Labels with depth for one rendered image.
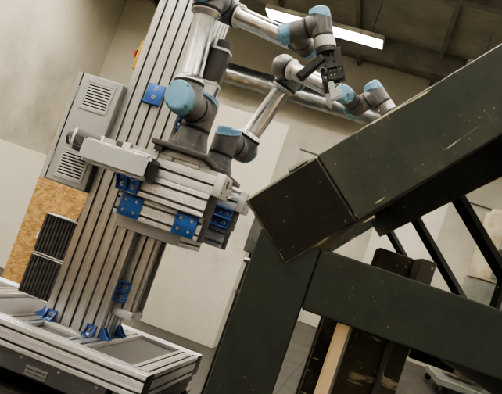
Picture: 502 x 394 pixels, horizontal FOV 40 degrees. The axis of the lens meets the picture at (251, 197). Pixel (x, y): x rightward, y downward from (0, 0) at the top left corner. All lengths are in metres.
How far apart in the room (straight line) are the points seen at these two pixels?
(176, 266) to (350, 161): 4.29
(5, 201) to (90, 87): 2.95
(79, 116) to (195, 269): 2.48
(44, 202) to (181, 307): 1.36
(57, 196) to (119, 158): 1.97
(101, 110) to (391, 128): 2.04
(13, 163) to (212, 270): 1.84
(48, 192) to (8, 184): 1.31
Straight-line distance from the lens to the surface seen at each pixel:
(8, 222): 5.76
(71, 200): 4.44
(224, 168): 3.10
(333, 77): 2.40
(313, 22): 2.46
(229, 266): 5.13
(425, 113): 1.01
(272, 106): 3.23
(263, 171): 5.16
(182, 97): 2.51
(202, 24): 2.63
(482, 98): 1.03
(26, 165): 5.76
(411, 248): 6.56
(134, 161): 2.53
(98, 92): 2.93
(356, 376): 1.16
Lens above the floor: 0.75
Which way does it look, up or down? 4 degrees up
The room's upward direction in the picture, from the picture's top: 19 degrees clockwise
